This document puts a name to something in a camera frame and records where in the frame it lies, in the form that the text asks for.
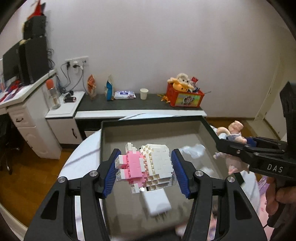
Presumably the pink baby figurine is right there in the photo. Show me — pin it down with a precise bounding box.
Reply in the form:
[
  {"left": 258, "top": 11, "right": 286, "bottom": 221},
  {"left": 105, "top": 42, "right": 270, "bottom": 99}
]
[{"left": 213, "top": 120, "right": 250, "bottom": 175}]

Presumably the pink white brick toy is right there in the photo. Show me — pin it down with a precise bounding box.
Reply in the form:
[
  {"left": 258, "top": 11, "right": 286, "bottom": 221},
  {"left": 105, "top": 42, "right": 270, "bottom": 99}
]
[{"left": 115, "top": 143, "right": 175, "bottom": 193}]

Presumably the person's right hand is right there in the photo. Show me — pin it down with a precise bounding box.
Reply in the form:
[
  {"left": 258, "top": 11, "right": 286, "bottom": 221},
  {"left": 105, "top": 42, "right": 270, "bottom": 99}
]
[{"left": 265, "top": 177, "right": 296, "bottom": 215}]

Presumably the pink bedsheet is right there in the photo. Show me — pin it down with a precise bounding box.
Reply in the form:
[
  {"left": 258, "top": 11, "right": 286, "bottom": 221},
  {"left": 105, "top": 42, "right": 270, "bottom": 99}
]
[{"left": 256, "top": 176, "right": 276, "bottom": 241}]

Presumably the white tablecloth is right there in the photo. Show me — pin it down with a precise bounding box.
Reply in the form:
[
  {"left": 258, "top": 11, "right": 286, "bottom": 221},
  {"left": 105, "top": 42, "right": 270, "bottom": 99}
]
[{"left": 59, "top": 130, "right": 266, "bottom": 240}]

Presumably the pink box with black rim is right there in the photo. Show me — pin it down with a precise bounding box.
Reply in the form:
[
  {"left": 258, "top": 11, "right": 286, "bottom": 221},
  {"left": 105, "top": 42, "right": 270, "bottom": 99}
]
[{"left": 100, "top": 116, "right": 227, "bottom": 240}]

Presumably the red toy crate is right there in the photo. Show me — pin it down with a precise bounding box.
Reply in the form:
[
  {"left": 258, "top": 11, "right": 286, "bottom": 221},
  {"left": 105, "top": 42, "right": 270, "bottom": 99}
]
[{"left": 166, "top": 83, "right": 205, "bottom": 108}]

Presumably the white power adapter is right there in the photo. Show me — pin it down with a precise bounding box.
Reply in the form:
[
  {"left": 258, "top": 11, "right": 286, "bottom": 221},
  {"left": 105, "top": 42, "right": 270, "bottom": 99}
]
[{"left": 141, "top": 189, "right": 171, "bottom": 221}]

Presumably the yellow white plush toy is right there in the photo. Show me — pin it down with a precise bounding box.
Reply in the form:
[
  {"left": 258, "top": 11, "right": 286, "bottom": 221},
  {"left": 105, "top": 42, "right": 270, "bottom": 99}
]
[{"left": 167, "top": 73, "right": 195, "bottom": 92}]

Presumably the low dark-top cabinet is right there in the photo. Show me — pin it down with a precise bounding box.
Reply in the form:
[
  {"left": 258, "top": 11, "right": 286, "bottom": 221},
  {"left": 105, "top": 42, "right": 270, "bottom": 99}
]
[{"left": 46, "top": 91, "right": 207, "bottom": 145}]

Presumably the white paper cup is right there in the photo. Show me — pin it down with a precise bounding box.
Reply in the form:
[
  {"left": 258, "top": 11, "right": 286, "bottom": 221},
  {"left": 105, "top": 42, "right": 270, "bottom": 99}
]
[{"left": 140, "top": 88, "right": 149, "bottom": 100}]

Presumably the white desk with drawers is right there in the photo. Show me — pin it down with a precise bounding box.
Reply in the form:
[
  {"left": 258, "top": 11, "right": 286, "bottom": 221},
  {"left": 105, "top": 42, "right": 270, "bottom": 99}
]
[{"left": 1, "top": 69, "right": 62, "bottom": 159}]

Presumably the clear bottle with orange cap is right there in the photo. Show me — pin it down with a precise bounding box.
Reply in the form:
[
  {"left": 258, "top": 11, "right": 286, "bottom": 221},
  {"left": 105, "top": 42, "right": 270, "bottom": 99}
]
[{"left": 46, "top": 79, "right": 61, "bottom": 109}]

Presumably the wet wipes pack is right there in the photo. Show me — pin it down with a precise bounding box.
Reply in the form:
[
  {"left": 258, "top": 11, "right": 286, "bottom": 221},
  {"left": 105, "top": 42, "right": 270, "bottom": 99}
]
[{"left": 114, "top": 91, "right": 136, "bottom": 100}]

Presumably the orange snack bag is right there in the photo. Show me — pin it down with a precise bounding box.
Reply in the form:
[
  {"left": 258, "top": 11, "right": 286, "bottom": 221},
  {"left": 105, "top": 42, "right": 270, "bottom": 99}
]
[{"left": 87, "top": 75, "right": 96, "bottom": 99}]

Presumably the blue white snack bag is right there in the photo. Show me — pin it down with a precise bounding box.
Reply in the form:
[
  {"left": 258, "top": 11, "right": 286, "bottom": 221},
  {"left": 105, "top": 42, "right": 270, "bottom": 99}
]
[{"left": 105, "top": 74, "right": 114, "bottom": 101}]

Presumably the black computer tower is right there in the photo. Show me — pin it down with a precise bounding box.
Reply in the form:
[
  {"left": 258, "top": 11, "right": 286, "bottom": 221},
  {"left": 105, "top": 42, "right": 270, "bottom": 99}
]
[{"left": 18, "top": 36, "right": 50, "bottom": 86}]

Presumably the black computer monitor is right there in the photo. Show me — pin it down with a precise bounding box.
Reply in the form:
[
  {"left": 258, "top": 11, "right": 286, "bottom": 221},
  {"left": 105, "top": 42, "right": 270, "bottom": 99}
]
[{"left": 3, "top": 43, "right": 20, "bottom": 82}]

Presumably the wall power outlet strip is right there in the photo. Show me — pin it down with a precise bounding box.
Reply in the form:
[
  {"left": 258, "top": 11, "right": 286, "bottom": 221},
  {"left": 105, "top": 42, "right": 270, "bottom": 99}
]
[{"left": 65, "top": 56, "right": 89, "bottom": 67}]

